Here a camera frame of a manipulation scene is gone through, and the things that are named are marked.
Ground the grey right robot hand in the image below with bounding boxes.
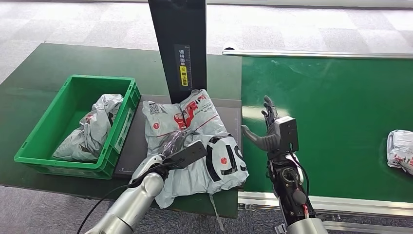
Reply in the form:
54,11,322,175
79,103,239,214
241,95,282,153

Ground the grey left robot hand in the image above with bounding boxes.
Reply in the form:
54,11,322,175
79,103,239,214
160,131,191,158

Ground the grey courier bag number seven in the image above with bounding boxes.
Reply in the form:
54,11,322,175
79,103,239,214
142,89,250,232

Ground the yellow machine label sticker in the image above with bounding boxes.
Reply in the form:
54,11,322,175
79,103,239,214
179,66,189,87

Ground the green conveyor belt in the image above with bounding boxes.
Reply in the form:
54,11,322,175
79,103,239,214
241,56,413,203

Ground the black inbound scanning machine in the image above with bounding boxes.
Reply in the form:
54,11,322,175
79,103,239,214
113,0,243,180

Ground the crumpled grey courier bag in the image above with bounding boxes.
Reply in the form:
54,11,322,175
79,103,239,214
386,130,413,176
52,94,124,162

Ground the green plastic crate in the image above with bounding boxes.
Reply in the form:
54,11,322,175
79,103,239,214
14,75,142,180

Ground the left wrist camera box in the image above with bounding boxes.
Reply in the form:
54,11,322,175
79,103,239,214
163,140,208,171

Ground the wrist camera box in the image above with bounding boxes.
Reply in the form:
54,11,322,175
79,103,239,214
274,116,300,153
163,140,208,171

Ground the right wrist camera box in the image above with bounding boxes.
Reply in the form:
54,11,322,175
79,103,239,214
274,116,300,153

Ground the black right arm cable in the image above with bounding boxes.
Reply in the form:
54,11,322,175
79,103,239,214
288,151,310,198

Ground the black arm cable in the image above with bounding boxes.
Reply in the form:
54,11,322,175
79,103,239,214
76,161,175,234
288,151,310,198

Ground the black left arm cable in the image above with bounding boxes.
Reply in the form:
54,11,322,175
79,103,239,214
76,161,175,234

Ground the aluminium conveyor frame rail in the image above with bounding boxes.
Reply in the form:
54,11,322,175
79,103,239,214
223,42,413,59
238,191,413,218

